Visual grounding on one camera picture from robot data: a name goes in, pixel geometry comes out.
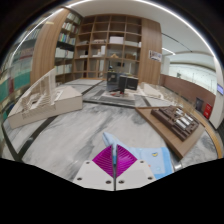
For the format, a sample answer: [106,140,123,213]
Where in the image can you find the curved book shelf wall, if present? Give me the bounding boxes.
[0,28,38,111]

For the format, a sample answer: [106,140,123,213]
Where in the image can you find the red bin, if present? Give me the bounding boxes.
[203,103,213,120]

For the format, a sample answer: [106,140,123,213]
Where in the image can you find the brown architectural model on board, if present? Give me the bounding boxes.
[134,104,206,160]

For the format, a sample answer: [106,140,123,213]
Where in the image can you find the wooden shelf unit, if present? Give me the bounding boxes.
[54,12,143,84]

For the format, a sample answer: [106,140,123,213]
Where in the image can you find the light blue printed towel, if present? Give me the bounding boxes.
[101,131,175,181]

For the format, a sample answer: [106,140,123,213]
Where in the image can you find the small white architectural model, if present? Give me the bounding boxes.
[139,81,168,99]

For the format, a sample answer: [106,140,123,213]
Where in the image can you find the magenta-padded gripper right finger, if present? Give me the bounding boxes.
[115,144,157,192]

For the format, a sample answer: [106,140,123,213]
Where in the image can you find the dark grey bin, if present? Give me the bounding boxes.
[194,97,204,113]

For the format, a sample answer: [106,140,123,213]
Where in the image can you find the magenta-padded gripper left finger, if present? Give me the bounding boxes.
[72,144,117,192]

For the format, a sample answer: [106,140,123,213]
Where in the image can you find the blue wall screen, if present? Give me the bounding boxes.
[216,83,224,96]

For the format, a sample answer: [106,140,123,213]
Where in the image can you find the white wall sign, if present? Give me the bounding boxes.
[148,49,163,63]

